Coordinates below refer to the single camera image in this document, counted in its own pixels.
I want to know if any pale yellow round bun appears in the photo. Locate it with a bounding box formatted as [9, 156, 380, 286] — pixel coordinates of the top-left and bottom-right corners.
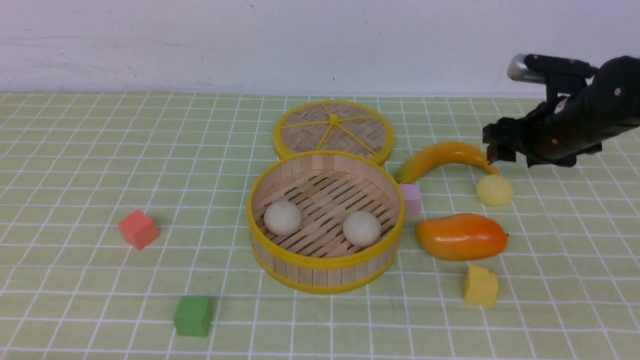
[476, 174, 515, 207]

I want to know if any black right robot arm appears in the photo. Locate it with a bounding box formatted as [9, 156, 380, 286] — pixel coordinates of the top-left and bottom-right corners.
[482, 54, 640, 167]

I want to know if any pink foam cube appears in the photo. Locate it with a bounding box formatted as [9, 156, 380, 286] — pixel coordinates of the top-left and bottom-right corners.
[398, 183, 422, 218]

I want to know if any white wooden bun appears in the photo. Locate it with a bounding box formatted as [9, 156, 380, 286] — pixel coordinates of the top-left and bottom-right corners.
[263, 201, 303, 237]
[342, 210, 382, 248]

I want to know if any green checkered tablecloth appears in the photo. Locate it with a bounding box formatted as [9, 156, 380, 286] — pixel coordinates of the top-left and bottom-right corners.
[0, 92, 640, 360]

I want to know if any yellow toy banana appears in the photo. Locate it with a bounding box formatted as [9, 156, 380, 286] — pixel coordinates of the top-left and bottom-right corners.
[394, 141, 499, 184]

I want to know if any red foam cube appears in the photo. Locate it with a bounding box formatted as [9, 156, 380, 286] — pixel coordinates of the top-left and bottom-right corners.
[118, 209, 160, 251]

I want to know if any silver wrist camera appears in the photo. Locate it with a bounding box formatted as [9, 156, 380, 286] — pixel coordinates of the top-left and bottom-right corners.
[507, 53, 598, 83]

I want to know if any yellow foam block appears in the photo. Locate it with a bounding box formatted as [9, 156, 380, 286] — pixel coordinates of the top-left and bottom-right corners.
[462, 265, 499, 307]

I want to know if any bamboo steamer tray yellow rim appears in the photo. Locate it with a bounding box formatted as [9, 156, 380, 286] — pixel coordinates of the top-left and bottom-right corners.
[246, 150, 406, 294]

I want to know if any woven bamboo steamer lid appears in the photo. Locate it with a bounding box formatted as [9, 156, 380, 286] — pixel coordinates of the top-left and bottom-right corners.
[272, 99, 394, 166]

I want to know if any orange toy mango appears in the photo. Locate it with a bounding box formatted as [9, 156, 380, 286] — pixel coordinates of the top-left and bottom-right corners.
[414, 213, 509, 262]

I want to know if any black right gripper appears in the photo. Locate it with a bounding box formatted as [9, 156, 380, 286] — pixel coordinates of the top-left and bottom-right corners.
[482, 100, 603, 168]

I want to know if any green foam block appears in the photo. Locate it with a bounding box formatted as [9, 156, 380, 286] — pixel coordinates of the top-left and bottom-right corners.
[173, 295, 214, 338]

